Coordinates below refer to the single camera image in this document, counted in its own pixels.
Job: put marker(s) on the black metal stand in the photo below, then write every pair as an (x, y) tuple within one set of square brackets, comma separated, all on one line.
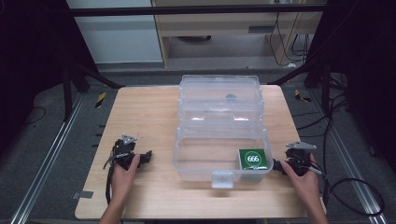
[(67, 93), (325, 87)]

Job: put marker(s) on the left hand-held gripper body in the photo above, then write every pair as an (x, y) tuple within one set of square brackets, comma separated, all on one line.
[(123, 149)]

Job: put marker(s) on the grey tape strip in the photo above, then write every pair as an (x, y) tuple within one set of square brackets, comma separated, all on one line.
[(82, 194)]

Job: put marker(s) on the black curtain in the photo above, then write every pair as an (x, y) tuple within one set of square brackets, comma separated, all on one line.
[(367, 77), (28, 62)]

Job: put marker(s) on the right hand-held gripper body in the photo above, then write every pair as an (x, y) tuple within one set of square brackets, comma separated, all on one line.
[(300, 158)]

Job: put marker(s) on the yellow black striped tape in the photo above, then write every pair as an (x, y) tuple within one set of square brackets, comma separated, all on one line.
[(301, 96), (100, 100)]

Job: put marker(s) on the aluminium floor rail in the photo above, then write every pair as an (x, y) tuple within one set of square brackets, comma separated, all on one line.
[(46, 158), (351, 158)]

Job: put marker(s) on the person's right hand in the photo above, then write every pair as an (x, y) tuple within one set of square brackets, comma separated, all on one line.
[(303, 183)]

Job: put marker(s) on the clear plastic storage box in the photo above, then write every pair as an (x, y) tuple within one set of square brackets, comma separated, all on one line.
[(218, 130)]

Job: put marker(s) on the green square packet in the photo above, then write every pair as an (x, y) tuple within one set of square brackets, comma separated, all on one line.
[(253, 159)]

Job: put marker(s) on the person's left hand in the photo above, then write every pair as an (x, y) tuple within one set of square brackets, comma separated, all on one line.
[(124, 180)]

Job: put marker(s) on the light wooden desk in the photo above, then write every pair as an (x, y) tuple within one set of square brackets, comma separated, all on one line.
[(218, 26)]

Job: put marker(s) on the black horizontal bar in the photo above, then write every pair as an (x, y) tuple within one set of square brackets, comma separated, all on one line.
[(186, 11)]

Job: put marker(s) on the white cabinet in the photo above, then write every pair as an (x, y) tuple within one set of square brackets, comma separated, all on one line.
[(118, 40)]

